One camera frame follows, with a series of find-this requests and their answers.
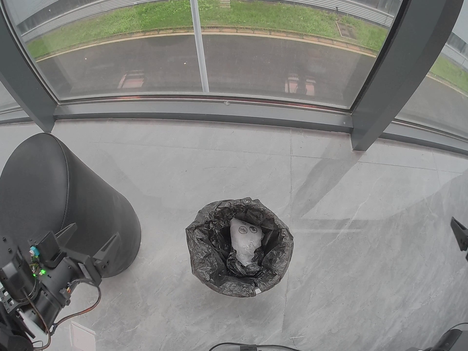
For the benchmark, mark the dark grey round chair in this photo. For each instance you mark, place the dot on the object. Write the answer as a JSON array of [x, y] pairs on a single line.
[[73, 196]]

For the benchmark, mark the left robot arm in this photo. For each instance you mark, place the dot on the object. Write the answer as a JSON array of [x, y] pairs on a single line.
[[25, 298]]

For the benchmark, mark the black plastic bag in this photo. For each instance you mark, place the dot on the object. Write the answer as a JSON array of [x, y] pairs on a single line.
[[204, 240]]

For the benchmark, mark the clear printed wrapper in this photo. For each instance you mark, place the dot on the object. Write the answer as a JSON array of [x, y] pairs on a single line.
[[245, 243]]

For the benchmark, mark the window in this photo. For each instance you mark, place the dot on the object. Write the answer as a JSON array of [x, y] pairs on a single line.
[[256, 68]]

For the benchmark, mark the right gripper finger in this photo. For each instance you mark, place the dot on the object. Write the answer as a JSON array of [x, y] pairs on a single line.
[[460, 234]]

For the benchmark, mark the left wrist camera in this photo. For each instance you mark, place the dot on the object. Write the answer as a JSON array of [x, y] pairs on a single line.
[[47, 249]]

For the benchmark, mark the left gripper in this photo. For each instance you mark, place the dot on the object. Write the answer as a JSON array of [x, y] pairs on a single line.
[[78, 269]]

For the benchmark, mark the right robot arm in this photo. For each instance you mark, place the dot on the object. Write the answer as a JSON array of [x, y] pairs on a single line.
[[453, 341]]

